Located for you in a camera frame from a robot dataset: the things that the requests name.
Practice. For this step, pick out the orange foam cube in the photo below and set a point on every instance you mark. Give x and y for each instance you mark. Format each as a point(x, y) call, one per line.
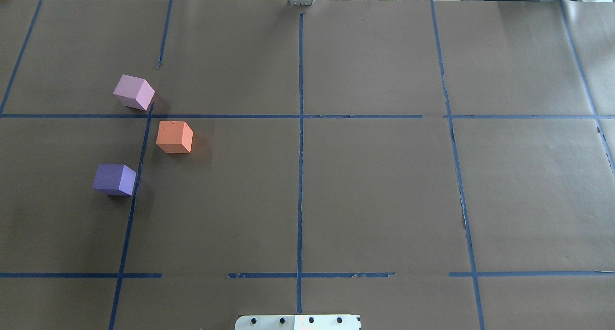
point(175, 137)

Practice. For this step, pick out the brown paper table cover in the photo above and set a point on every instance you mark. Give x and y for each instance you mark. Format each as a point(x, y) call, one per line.
point(437, 165)

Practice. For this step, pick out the pink foam cube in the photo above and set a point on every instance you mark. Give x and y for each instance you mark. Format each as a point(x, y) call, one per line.
point(134, 92)

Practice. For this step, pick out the purple foam cube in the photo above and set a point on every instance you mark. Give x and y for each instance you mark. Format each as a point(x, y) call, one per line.
point(114, 180)

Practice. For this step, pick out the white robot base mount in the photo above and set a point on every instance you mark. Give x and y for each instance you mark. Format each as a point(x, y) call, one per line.
point(299, 322)

